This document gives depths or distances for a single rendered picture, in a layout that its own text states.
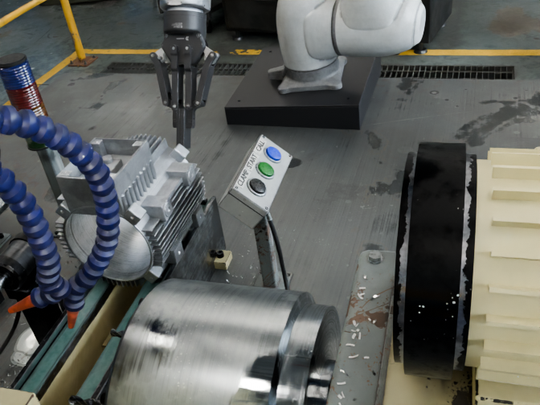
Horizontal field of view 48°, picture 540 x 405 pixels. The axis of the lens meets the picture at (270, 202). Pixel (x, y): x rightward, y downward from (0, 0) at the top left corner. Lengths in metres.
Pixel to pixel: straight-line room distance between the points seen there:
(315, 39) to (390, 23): 0.20
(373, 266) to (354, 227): 0.64
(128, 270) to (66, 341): 0.16
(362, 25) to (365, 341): 1.11
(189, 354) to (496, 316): 0.30
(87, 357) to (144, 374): 0.46
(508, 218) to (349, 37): 1.23
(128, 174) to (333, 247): 0.48
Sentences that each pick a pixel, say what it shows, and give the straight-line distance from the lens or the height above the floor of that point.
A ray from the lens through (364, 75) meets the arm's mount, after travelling 1.75.
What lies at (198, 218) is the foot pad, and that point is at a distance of 1.09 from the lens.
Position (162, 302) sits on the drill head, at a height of 1.16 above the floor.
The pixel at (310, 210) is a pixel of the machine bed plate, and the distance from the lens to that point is 1.35.
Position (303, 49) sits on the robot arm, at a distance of 1.67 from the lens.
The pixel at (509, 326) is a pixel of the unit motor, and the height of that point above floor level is 1.30.
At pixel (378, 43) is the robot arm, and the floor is 1.02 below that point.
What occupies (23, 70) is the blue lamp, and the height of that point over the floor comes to 1.20.
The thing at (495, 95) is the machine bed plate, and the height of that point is 0.80.
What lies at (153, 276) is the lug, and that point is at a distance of 1.02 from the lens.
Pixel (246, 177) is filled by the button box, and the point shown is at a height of 1.08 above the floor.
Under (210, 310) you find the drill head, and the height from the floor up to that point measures 1.16.
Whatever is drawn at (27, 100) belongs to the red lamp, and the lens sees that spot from 1.29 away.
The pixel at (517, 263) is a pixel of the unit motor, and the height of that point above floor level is 1.33.
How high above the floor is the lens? 1.60
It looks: 35 degrees down
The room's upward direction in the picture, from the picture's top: 8 degrees counter-clockwise
